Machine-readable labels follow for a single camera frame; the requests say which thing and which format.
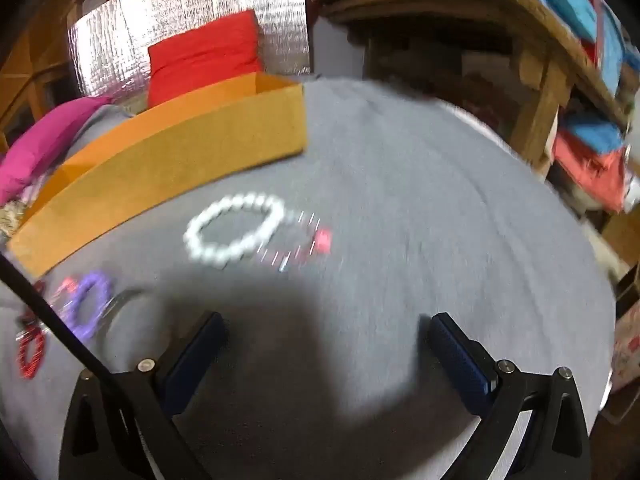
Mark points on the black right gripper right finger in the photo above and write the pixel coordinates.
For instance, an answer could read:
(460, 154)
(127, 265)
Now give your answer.
(556, 442)

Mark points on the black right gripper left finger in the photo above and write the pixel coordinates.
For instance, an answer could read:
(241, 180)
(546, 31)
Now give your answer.
(124, 428)

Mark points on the grey blanket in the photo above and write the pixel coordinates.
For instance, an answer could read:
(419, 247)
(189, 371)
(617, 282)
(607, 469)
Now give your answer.
(326, 267)

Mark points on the orange cardboard box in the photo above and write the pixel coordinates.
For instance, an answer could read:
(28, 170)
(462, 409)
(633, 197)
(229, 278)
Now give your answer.
(170, 149)

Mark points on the pink pillow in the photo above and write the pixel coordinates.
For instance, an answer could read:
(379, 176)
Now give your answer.
(39, 147)

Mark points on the red pillow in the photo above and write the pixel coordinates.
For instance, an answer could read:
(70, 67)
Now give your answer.
(222, 49)

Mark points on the silver foil insulation sheet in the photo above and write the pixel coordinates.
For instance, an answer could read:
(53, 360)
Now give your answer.
(109, 45)

